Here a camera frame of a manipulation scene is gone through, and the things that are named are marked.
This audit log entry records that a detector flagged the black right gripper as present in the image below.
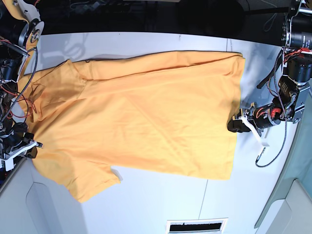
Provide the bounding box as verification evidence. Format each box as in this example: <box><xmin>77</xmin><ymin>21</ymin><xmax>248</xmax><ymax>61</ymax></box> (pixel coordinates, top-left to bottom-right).
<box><xmin>0</xmin><ymin>123</ymin><xmax>38</xmax><ymax>159</ymax></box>

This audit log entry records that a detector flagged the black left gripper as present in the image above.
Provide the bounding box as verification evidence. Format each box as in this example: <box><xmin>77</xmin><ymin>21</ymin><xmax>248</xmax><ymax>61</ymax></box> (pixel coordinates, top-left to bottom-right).
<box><xmin>227</xmin><ymin>103</ymin><xmax>283</xmax><ymax>133</ymax></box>

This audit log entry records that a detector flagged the orange yellow t-shirt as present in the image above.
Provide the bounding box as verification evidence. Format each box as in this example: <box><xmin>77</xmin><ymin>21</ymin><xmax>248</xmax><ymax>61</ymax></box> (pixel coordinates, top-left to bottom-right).
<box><xmin>18</xmin><ymin>51</ymin><xmax>245</xmax><ymax>202</ymax></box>

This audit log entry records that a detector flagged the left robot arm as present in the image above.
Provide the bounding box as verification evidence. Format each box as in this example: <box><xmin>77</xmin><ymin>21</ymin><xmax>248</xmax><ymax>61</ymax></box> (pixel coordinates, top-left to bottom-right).
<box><xmin>227</xmin><ymin>0</ymin><xmax>312</xmax><ymax>133</ymax></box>

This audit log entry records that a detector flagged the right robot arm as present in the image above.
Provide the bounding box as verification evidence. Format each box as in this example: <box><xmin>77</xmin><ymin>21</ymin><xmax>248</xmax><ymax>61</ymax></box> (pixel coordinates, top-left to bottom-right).
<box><xmin>0</xmin><ymin>0</ymin><xmax>44</xmax><ymax>161</ymax></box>

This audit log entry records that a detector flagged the white slotted vent plate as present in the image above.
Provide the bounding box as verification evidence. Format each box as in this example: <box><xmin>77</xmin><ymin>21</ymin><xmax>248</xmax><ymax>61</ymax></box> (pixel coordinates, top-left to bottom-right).
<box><xmin>166</xmin><ymin>218</ymin><xmax>228</xmax><ymax>234</ymax></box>

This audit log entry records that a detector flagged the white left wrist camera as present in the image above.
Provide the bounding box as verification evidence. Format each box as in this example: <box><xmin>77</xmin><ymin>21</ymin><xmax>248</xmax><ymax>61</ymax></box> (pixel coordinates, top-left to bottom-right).
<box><xmin>234</xmin><ymin>107</ymin><xmax>269</xmax><ymax>147</ymax></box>

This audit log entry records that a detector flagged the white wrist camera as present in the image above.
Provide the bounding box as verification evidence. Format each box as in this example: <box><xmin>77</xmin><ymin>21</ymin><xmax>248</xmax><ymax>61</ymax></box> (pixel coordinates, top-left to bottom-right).
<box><xmin>234</xmin><ymin>107</ymin><xmax>269</xmax><ymax>147</ymax></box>
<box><xmin>0</xmin><ymin>140</ymin><xmax>43</xmax><ymax>171</ymax></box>

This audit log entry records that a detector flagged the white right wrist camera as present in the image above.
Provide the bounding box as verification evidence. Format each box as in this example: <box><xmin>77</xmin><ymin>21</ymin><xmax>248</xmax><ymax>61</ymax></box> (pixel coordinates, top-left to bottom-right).
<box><xmin>0</xmin><ymin>140</ymin><xmax>43</xmax><ymax>171</ymax></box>

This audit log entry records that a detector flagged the black cable on right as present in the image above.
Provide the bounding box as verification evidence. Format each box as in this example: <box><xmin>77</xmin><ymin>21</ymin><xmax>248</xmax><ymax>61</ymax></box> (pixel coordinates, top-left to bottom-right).
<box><xmin>263</xmin><ymin>12</ymin><xmax>278</xmax><ymax>32</ymax></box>

